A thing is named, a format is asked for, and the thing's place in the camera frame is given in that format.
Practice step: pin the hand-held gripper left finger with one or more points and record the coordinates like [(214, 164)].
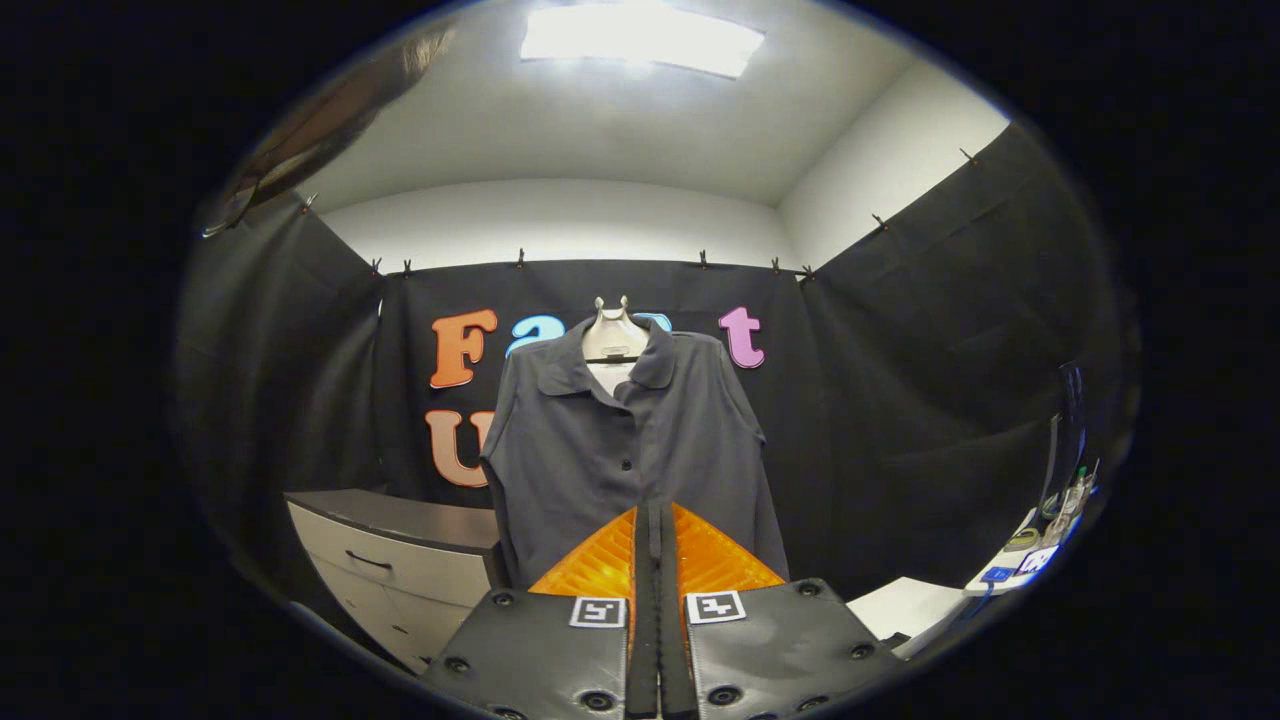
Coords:
[(645, 640)]

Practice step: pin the large ceiling light panel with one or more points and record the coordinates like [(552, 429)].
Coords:
[(640, 40)]

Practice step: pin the white garment hanger form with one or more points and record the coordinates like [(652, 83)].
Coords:
[(612, 335)]

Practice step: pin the dark grey button shirt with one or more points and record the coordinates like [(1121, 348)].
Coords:
[(570, 460)]

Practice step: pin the blurred brown object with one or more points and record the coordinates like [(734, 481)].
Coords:
[(320, 130)]

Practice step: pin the grey drawer cabinet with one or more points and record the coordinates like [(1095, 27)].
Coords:
[(400, 570)]

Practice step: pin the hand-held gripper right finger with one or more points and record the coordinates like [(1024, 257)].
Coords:
[(675, 650)]

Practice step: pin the row of black clips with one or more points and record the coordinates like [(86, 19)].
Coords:
[(520, 258)]

